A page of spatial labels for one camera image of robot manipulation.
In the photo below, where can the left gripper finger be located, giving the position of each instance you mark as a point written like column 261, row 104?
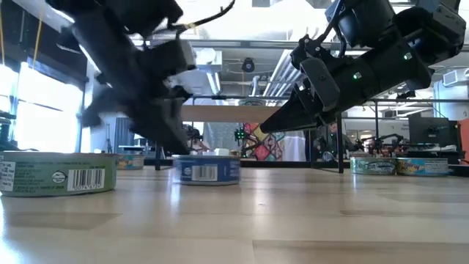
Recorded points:
column 157, row 128
column 176, row 124

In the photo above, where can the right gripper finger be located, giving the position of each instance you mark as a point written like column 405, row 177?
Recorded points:
column 293, row 110
column 300, row 122

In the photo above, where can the teal yellowfin tuna can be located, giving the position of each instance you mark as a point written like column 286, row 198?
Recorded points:
column 132, row 162
column 421, row 167

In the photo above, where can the blue albacore tuna can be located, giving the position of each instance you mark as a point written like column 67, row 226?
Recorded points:
column 220, row 170

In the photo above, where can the green tuna can gold lid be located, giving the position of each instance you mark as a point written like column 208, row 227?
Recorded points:
column 44, row 174
column 372, row 166

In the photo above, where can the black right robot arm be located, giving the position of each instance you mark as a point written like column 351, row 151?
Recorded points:
column 421, row 36

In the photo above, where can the black background robot arm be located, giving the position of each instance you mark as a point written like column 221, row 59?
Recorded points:
column 240, row 135
column 381, row 141

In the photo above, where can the wooden shelf black metal legs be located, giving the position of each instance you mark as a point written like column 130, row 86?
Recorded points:
column 227, row 113

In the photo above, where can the person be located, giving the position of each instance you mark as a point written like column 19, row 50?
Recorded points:
column 196, row 135
column 332, row 129

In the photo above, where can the white cloth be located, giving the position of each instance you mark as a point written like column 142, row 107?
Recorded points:
column 295, row 146

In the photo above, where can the colourful patterned cloth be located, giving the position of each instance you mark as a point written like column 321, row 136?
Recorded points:
column 267, row 146

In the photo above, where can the black ceiling projector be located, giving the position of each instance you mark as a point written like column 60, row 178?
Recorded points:
column 406, row 94

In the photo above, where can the black round ceiling device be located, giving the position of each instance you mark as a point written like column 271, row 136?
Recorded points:
column 248, row 65

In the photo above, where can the black monitor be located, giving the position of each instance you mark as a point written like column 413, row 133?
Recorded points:
column 432, row 130

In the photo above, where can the orange partition panel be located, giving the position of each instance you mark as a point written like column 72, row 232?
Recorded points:
column 464, row 139

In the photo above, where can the black metal table frame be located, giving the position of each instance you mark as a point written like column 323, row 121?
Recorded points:
column 278, row 163

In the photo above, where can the black background metal frame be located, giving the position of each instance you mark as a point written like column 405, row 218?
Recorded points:
column 376, row 124

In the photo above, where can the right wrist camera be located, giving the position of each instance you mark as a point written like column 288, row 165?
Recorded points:
column 309, row 49

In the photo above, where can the white wall air unit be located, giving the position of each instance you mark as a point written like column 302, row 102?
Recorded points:
column 454, row 77

